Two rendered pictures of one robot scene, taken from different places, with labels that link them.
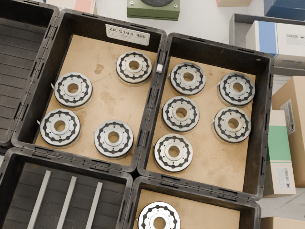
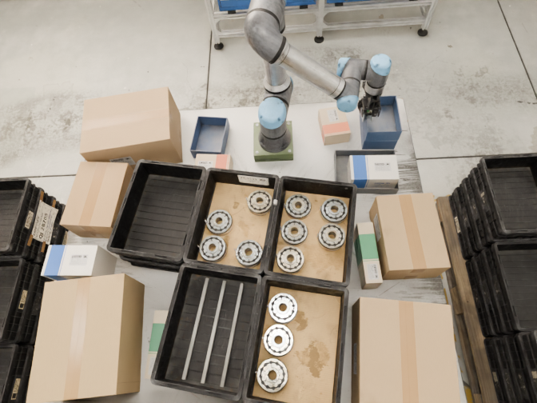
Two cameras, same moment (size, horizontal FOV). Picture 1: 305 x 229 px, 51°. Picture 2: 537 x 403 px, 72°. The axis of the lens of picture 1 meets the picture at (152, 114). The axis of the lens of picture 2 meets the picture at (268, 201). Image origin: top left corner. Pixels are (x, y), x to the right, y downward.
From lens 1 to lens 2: 0.57 m
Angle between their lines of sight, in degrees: 8
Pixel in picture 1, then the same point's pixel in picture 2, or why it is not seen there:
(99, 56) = (236, 196)
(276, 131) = (366, 237)
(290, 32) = (377, 161)
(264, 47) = (357, 175)
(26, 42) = (184, 191)
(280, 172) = (371, 268)
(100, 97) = (238, 225)
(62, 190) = (216, 290)
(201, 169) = (312, 269)
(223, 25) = (329, 159)
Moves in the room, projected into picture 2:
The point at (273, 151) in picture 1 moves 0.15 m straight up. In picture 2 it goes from (364, 253) to (371, 240)
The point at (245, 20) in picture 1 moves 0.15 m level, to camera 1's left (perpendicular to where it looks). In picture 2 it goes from (346, 153) to (313, 150)
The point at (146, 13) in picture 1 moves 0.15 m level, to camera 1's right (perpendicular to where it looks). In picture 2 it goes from (268, 157) to (300, 161)
